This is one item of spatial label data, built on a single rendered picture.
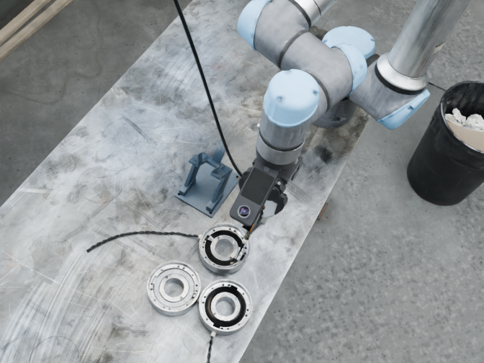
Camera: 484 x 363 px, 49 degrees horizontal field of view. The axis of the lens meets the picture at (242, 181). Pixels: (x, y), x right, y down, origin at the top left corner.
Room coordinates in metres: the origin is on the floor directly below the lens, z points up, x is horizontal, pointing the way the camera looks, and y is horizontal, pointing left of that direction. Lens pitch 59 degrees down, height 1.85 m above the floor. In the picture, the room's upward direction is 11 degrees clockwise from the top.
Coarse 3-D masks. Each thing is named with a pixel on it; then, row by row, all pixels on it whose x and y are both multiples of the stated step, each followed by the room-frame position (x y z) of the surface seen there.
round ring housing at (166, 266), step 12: (168, 264) 0.40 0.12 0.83; (180, 264) 0.40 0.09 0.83; (156, 276) 0.37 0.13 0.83; (168, 276) 0.37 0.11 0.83; (180, 276) 0.38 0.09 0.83; (192, 276) 0.38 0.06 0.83; (156, 300) 0.32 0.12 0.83; (168, 300) 0.32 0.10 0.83; (180, 300) 0.33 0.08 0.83; (192, 300) 0.33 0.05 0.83; (168, 312) 0.30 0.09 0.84; (180, 312) 0.31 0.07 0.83
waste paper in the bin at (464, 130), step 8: (456, 112) 1.42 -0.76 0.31; (448, 120) 1.38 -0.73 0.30; (456, 120) 1.39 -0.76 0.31; (464, 120) 1.39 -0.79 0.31; (472, 120) 1.39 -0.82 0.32; (480, 120) 1.39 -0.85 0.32; (456, 128) 1.32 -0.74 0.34; (464, 128) 1.32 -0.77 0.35; (472, 128) 1.37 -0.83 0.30; (480, 128) 1.37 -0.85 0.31; (464, 136) 1.29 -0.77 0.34; (472, 136) 1.29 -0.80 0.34; (480, 136) 1.29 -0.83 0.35; (472, 144) 1.27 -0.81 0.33; (480, 144) 1.27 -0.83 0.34
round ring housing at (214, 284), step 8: (216, 280) 0.38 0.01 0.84; (224, 280) 0.38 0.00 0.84; (232, 280) 0.39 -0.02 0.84; (208, 288) 0.36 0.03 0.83; (240, 288) 0.38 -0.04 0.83; (200, 296) 0.34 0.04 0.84; (216, 296) 0.35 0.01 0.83; (224, 296) 0.35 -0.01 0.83; (232, 296) 0.36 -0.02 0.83; (248, 296) 0.36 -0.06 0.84; (200, 304) 0.33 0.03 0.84; (216, 304) 0.34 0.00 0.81; (232, 304) 0.35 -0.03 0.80; (248, 304) 0.35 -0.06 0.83; (200, 312) 0.31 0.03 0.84; (216, 312) 0.32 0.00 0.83; (248, 312) 0.33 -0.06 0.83; (208, 320) 0.30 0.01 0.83; (224, 320) 0.31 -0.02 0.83; (248, 320) 0.32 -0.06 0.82; (208, 328) 0.29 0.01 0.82; (216, 328) 0.28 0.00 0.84; (224, 328) 0.29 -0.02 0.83; (232, 328) 0.29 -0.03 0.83; (240, 328) 0.30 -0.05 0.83
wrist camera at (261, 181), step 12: (252, 168) 0.49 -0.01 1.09; (264, 168) 0.49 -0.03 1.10; (252, 180) 0.47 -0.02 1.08; (264, 180) 0.48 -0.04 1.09; (276, 180) 0.48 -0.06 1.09; (240, 192) 0.45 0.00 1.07; (252, 192) 0.46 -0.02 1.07; (264, 192) 0.46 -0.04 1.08; (240, 204) 0.44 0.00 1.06; (252, 204) 0.44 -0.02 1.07; (240, 216) 0.42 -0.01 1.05; (252, 216) 0.42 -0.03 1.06
